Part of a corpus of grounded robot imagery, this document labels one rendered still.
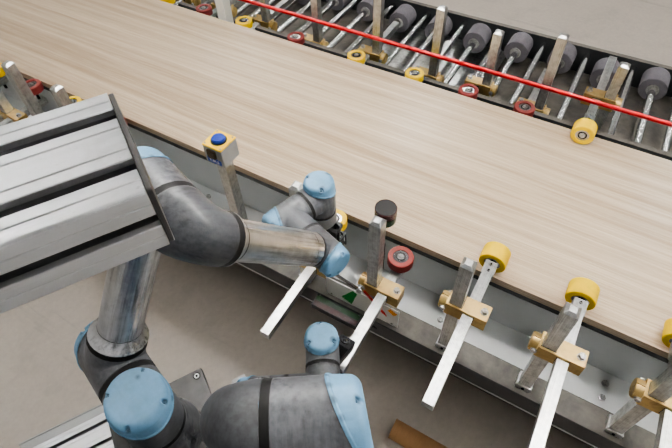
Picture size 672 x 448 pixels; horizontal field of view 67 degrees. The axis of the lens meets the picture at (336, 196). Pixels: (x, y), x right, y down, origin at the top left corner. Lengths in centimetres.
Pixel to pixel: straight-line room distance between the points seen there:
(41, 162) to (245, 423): 50
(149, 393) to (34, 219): 82
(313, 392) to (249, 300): 188
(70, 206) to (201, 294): 240
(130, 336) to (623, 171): 164
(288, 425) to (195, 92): 172
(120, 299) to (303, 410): 45
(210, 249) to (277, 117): 127
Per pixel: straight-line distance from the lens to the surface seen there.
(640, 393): 150
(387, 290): 156
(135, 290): 101
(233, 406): 74
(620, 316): 166
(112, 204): 27
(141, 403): 107
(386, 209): 135
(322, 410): 71
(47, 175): 30
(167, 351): 256
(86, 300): 285
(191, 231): 81
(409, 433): 223
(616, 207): 190
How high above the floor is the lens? 221
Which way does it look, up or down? 49 degrees down
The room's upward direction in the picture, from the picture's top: 2 degrees counter-clockwise
